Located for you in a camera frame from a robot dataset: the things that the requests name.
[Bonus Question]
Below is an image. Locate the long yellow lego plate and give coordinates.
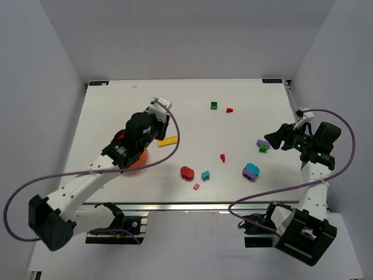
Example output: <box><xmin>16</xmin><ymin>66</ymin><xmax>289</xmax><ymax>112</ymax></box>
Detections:
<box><xmin>157</xmin><ymin>136</ymin><xmax>178</xmax><ymax>148</ymax></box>

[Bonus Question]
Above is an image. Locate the orange round divided container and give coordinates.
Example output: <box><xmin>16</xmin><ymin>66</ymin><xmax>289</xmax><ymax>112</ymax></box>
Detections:
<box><xmin>121</xmin><ymin>149</ymin><xmax>148</xmax><ymax>177</ymax></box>

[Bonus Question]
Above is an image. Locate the purple lego under teal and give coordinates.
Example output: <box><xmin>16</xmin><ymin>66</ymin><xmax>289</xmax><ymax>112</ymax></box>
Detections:
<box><xmin>242</xmin><ymin>168</ymin><xmax>258</xmax><ymax>181</ymax></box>

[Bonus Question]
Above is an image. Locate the small teal lego brick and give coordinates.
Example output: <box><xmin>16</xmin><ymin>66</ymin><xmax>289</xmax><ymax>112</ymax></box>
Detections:
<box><xmin>201</xmin><ymin>170</ymin><xmax>210</xmax><ymax>181</ymax></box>

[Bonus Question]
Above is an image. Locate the dark green lego brick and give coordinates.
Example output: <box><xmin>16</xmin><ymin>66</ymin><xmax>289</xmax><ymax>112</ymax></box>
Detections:
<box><xmin>210</xmin><ymin>101</ymin><xmax>218</xmax><ymax>110</ymax></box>

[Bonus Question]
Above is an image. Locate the purple cable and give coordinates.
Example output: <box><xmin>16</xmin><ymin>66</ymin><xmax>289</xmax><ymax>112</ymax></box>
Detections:
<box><xmin>228</xmin><ymin>108</ymin><xmax>357</xmax><ymax>234</ymax></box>
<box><xmin>3</xmin><ymin>98</ymin><xmax>180</xmax><ymax>242</ymax></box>

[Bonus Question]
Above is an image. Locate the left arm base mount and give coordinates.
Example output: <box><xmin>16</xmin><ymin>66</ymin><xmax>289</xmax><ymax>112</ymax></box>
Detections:
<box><xmin>85</xmin><ymin>202</ymin><xmax>147</xmax><ymax>245</ymax></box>

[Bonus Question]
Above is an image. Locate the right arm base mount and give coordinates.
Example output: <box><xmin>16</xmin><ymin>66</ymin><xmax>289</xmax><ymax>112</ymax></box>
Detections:
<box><xmin>238</xmin><ymin>202</ymin><xmax>293</xmax><ymax>249</ymax></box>

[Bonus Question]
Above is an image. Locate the blue table label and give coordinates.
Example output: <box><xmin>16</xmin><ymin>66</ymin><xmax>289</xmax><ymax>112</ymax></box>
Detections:
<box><xmin>89</xmin><ymin>80</ymin><xmax>109</xmax><ymax>86</ymax></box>
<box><xmin>262</xmin><ymin>78</ymin><xmax>283</xmax><ymax>84</ymax></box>

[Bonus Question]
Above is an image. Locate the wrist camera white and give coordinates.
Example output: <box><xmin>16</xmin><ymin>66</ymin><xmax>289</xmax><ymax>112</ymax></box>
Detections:
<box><xmin>293</xmin><ymin>108</ymin><xmax>314</xmax><ymax>131</ymax></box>
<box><xmin>150</xmin><ymin>97</ymin><xmax>172</xmax><ymax>109</ymax></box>

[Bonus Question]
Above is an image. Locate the left blue table label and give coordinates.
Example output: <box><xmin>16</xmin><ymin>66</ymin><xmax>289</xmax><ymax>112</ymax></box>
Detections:
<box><xmin>89</xmin><ymin>80</ymin><xmax>109</xmax><ymax>86</ymax></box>

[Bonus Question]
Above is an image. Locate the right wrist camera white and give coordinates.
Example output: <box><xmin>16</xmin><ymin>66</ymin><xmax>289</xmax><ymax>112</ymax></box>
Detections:
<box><xmin>293</xmin><ymin>108</ymin><xmax>314</xmax><ymax>131</ymax></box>

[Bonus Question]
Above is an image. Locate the table front metal rail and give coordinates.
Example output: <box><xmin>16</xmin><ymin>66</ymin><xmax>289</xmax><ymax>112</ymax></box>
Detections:
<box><xmin>78</xmin><ymin>201</ymin><xmax>304</xmax><ymax>214</ymax></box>

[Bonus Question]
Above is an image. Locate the large red rounded lego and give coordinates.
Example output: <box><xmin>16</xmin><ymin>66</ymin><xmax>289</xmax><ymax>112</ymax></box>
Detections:
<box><xmin>180</xmin><ymin>166</ymin><xmax>195</xmax><ymax>181</ymax></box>

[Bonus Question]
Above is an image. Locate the purple lego right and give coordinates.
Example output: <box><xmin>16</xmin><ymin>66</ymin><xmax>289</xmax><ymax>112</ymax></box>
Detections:
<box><xmin>256</xmin><ymin>139</ymin><xmax>270</xmax><ymax>148</ymax></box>

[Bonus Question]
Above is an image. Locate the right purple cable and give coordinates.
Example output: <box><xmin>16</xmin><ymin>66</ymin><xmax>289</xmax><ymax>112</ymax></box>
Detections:
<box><xmin>228</xmin><ymin>108</ymin><xmax>357</xmax><ymax>234</ymax></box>

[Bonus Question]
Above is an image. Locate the bright green lego right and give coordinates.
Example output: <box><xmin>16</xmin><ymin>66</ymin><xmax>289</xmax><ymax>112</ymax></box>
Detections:
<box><xmin>259</xmin><ymin>144</ymin><xmax>269</xmax><ymax>153</ymax></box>

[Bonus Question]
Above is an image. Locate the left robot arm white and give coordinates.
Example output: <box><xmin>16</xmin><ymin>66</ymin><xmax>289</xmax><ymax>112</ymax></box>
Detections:
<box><xmin>29</xmin><ymin>98</ymin><xmax>172</xmax><ymax>251</ymax></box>

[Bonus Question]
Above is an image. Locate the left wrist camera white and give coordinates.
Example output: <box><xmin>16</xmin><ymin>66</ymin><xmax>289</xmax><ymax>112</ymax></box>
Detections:
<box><xmin>150</xmin><ymin>97</ymin><xmax>172</xmax><ymax>109</ymax></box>

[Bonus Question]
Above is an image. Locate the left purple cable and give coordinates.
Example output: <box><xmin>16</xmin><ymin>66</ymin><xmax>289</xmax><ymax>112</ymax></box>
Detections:
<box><xmin>3</xmin><ymin>98</ymin><xmax>180</xmax><ymax>242</ymax></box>

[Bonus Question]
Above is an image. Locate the right blue table label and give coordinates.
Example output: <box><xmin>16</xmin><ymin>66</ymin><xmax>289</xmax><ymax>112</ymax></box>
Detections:
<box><xmin>262</xmin><ymin>78</ymin><xmax>283</xmax><ymax>84</ymax></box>

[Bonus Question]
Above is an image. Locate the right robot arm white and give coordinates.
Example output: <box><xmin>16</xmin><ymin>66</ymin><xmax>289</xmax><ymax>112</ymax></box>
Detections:
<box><xmin>263</xmin><ymin>122</ymin><xmax>341</xmax><ymax>267</ymax></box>

